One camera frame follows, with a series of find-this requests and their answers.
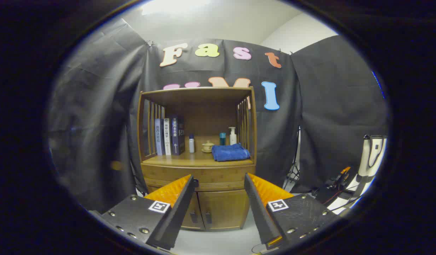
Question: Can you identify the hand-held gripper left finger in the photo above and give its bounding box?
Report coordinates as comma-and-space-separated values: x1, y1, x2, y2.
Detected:
92, 174, 199, 250

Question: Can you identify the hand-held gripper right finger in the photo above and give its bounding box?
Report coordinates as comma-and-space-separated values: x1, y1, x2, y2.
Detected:
244, 172, 340, 250

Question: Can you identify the wooden drawer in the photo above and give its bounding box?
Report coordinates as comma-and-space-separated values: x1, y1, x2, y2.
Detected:
142, 164, 256, 192

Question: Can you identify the wooden countertop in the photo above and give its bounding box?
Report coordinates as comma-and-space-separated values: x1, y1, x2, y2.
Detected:
142, 136, 255, 168

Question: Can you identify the wooden cabinet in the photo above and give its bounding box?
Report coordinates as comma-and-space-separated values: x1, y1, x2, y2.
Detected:
136, 86, 258, 231

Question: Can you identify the black tripod stand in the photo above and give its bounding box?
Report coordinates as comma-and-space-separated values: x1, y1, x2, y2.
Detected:
283, 127, 301, 192

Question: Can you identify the blue towel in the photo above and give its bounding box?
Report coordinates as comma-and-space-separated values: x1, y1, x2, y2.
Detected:
211, 143, 251, 162

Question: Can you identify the black and orange device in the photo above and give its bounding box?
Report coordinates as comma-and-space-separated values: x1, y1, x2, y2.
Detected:
312, 166, 356, 206

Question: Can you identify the white book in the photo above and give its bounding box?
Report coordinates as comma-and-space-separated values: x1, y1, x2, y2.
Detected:
163, 118, 172, 155

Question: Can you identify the dark blue book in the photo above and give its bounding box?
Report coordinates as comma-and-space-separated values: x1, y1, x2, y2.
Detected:
170, 115, 186, 155

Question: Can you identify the light blue book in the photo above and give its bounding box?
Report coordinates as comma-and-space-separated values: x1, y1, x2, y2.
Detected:
155, 118, 165, 156

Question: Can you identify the black backdrop cloth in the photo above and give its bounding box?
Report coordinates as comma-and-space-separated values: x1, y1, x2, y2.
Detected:
48, 18, 388, 213

